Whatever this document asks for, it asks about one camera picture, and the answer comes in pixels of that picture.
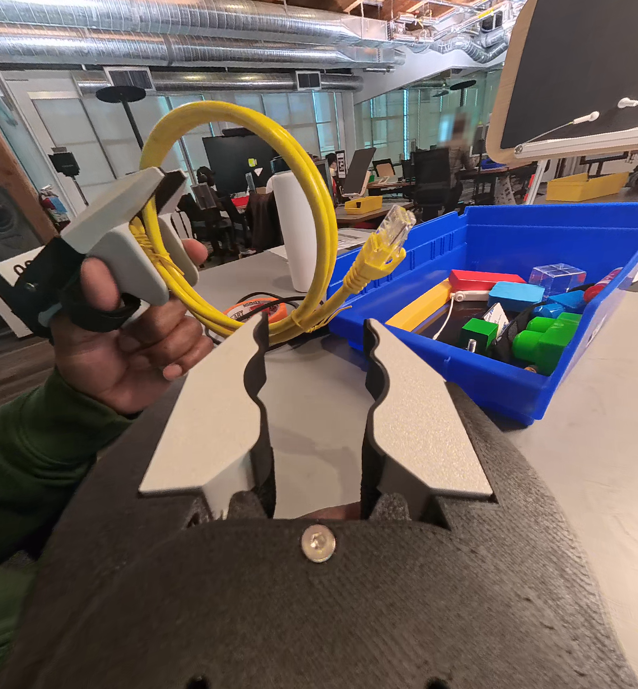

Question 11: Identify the thick wooden post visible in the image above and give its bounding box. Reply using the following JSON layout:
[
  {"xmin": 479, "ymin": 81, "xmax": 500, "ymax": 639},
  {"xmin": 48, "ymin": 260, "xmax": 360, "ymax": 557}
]
[{"xmin": 0, "ymin": 89, "xmax": 57, "ymax": 245}]

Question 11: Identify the black television screen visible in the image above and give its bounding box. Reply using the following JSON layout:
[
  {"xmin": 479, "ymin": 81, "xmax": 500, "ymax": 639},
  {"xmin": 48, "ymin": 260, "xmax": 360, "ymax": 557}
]
[{"xmin": 203, "ymin": 135, "xmax": 282, "ymax": 194}]

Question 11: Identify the red dry-erase marker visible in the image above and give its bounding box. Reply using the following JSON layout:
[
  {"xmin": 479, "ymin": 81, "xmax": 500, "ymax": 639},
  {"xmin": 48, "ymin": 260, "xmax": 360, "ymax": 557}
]
[{"xmin": 583, "ymin": 267, "xmax": 624, "ymax": 302}]

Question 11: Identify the clear acrylic cube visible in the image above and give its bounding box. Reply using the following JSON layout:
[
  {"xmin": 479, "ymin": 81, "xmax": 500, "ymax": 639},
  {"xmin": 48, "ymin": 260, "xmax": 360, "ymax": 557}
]
[{"xmin": 529, "ymin": 263, "xmax": 588, "ymax": 298}]

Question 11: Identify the wide silver ceiling duct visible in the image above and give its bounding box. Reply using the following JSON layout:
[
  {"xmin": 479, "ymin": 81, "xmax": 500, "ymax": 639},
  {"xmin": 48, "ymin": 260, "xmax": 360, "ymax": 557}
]
[{"xmin": 0, "ymin": 0, "xmax": 406, "ymax": 68}]

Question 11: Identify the yellow ethernet cable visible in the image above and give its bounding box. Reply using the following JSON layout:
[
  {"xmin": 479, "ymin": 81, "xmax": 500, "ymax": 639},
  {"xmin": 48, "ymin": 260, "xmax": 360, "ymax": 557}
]
[{"xmin": 129, "ymin": 101, "xmax": 418, "ymax": 345}]

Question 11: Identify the orange tape roll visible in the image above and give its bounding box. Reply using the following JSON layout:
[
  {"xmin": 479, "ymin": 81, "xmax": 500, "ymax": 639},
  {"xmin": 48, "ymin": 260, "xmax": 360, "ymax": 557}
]
[{"xmin": 224, "ymin": 299, "xmax": 298, "ymax": 326}]

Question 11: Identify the person's left hand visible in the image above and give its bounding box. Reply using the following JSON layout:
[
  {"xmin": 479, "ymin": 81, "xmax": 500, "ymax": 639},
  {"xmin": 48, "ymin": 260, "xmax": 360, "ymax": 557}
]
[{"xmin": 50, "ymin": 238, "xmax": 214, "ymax": 415}]

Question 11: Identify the long yellow block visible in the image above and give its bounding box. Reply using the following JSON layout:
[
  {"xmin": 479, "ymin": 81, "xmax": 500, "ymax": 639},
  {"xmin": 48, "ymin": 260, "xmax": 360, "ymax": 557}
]
[{"xmin": 386, "ymin": 280, "xmax": 454, "ymax": 332}]

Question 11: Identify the red fire extinguisher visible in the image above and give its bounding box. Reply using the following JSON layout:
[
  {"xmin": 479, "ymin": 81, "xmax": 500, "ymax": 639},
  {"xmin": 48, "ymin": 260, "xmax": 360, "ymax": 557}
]
[{"xmin": 39, "ymin": 186, "xmax": 72, "ymax": 224}]

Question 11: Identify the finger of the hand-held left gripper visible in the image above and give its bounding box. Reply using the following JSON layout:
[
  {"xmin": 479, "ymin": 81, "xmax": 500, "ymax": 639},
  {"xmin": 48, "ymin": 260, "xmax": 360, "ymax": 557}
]
[
  {"xmin": 154, "ymin": 171, "xmax": 201, "ymax": 287},
  {"xmin": 60, "ymin": 167, "xmax": 170, "ymax": 308}
]

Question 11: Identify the black board tan frame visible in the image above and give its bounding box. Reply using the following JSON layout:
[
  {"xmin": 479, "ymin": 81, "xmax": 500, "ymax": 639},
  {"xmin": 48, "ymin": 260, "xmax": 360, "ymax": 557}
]
[{"xmin": 486, "ymin": 0, "xmax": 638, "ymax": 165}]

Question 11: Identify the large blue plastic bin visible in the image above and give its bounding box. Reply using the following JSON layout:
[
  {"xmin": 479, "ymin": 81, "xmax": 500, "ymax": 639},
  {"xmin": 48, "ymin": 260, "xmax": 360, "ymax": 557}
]
[{"xmin": 327, "ymin": 202, "xmax": 638, "ymax": 426}]

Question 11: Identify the white card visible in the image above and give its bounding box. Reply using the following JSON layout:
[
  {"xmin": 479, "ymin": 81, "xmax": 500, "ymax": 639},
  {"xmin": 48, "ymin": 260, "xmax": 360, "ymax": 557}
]
[{"xmin": 483, "ymin": 303, "xmax": 509, "ymax": 337}]

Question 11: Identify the white paper roll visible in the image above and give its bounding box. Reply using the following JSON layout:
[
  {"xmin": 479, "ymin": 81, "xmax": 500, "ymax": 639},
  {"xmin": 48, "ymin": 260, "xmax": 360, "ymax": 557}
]
[{"xmin": 272, "ymin": 171, "xmax": 320, "ymax": 292}]

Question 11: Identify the black cable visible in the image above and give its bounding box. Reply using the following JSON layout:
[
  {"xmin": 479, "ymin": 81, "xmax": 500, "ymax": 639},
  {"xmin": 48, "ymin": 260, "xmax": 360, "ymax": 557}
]
[{"xmin": 206, "ymin": 291, "xmax": 363, "ymax": 351}]

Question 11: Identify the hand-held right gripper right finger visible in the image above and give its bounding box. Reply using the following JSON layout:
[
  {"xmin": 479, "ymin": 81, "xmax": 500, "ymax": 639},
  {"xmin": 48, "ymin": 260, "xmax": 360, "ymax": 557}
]
[{"xmin": 363, "ymin": 318, "xmax": 494, "ymax": 520}]

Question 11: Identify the white adapter cable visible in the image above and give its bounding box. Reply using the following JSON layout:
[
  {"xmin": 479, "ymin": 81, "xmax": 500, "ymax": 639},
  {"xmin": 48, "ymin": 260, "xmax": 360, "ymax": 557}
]
[{"xmin": 434, "ymin": 290, "xmax": 491, "ymax": 341}]

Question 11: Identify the black circuit board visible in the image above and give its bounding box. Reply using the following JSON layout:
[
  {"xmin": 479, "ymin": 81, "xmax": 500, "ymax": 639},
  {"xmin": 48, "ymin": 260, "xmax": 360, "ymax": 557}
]
[{"xmin": 432, "ymin": 318, "xmax": 492, "ymax": 351}]

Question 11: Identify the red block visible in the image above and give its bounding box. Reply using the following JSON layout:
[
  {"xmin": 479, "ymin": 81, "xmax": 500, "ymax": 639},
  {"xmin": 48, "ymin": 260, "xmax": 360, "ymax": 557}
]
[{"xmin": 448, "ymin": 269, "xmax": 527, "ymax": 294}]

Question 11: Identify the black strap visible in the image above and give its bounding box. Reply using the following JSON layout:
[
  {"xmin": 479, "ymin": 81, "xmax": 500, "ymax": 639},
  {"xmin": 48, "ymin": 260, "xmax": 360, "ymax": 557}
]
[{"xmin": 491, "ymin": 301, "xmax": 546, "ymax": 361}]

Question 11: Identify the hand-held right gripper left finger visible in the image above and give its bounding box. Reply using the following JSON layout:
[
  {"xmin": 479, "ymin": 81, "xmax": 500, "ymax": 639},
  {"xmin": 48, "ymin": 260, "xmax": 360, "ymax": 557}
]
[{"xmin": 138, "ymin": 312, "xmax": 274, "ymax": 520}]

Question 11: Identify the narrow silver ceiling duct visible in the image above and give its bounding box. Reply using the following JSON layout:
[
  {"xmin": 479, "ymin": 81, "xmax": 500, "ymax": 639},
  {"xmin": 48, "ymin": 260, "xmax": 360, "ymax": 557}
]
[{"xmin": 74, "ymin": 69, "xmax": 364, "ymax": 97}]

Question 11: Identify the blue stud brick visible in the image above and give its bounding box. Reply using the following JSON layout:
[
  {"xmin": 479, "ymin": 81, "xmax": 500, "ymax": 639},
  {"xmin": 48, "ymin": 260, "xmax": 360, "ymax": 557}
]
[{"xmin": 531, "ymin": 291, "xmax": 586, "ymax": 321}]

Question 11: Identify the green two-stud brick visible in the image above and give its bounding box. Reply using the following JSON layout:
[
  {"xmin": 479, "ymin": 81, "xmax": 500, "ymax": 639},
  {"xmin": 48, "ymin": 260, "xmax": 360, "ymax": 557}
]
[{"xmin": 512, "ymin": 312, "xmax": 583, "ymax": 376}]

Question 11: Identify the green cube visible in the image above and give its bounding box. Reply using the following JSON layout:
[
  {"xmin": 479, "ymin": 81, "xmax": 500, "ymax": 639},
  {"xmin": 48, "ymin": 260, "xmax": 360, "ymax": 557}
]
[{"xmin": 460, "ymin": 318, "xmax": 500, "ymax": 353}]

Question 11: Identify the light blue foam block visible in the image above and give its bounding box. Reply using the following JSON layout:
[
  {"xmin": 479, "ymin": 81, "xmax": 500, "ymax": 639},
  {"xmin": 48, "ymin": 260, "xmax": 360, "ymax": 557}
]
[{"xmin": 488, "ymin": 281, "xmax": 546, "ymax": 313}]

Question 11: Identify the black office chair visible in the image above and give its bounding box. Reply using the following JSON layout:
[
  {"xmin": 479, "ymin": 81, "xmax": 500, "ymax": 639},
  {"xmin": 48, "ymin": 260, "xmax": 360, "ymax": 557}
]
[{"xmin": 410, "ymin": 148, "xmax": 462, "ymax": 221}]

